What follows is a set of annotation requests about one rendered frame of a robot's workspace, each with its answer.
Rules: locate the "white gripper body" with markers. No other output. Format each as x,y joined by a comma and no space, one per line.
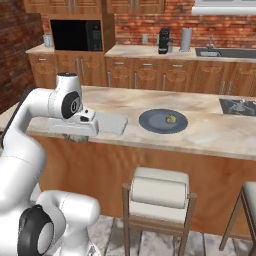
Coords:
71,127

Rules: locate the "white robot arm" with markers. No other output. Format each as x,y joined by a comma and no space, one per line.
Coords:
20,173

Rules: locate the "clear grey tupperware container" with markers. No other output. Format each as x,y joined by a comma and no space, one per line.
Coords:
111,123

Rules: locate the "dark blue round plate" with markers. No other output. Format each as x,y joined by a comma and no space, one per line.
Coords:
155,125

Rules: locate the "wooden kitchen island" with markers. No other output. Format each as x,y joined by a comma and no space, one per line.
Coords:
160,166

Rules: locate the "grey glass jar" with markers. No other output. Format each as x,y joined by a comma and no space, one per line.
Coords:
48,40

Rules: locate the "yellowish dumpling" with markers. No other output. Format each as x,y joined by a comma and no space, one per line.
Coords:
171,119

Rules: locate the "black microwave oven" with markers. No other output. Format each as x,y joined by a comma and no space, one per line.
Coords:
76,35

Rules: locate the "wooden stool with white cushion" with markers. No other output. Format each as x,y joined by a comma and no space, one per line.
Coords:
160,196
248,206

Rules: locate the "wooden base cupboards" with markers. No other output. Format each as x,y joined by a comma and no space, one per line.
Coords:
180,75

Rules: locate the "black coffee machine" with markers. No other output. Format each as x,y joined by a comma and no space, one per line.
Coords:
163,40

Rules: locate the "white paper towel roll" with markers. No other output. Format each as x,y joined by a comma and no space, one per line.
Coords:
186,39

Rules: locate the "black hob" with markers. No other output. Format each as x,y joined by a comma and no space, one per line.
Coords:
238,107

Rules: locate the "grey tap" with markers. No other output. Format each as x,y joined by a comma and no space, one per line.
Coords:
210,43

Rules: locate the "dark grey sink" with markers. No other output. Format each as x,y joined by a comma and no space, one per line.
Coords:
233,53

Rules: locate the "white extractor hood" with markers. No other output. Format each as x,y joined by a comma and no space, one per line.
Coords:
223,7

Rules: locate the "grey wall socket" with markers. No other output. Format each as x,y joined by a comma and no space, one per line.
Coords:
145,38

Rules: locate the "wooden wall cupboards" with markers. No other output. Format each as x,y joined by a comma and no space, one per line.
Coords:
93,6

